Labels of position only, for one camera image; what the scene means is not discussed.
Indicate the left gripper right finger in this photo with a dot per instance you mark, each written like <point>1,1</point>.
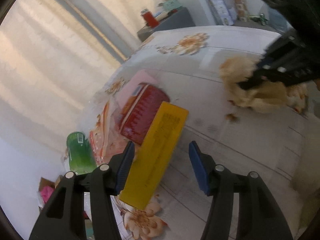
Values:
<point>260,217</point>

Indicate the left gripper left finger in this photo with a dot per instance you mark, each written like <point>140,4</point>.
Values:
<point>63,215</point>

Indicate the beige stocking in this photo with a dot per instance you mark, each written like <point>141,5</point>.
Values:
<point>264,98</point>

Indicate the yellow white cardboard box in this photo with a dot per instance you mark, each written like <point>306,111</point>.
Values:
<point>154,155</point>

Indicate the pink plush item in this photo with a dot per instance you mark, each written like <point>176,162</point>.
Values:
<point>46,193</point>

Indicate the brown cardboard box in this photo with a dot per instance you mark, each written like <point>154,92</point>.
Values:
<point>45,182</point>

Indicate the green glass bottle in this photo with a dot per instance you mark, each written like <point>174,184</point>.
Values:
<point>261,19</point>

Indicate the green plastic bottle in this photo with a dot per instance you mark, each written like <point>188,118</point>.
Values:
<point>80,155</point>

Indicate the toilet paper pack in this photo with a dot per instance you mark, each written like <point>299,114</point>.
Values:
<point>222,14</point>

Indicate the rolled patterned mat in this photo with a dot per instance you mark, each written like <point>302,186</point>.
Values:
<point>238,0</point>

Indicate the orange snack wrapper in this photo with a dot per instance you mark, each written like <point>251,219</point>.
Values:
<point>105,139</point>

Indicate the floral tablecloth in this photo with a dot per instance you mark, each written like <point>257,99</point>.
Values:
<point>185,64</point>

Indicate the grey cabinet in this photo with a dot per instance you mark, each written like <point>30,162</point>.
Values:
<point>180,19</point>

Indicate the red biscuit box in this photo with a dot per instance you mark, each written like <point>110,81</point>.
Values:
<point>138,113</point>

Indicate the red thermos bottle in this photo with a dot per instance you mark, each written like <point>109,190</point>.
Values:
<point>149,18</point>

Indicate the cream patterned curtain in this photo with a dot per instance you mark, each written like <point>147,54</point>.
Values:
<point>55,56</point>

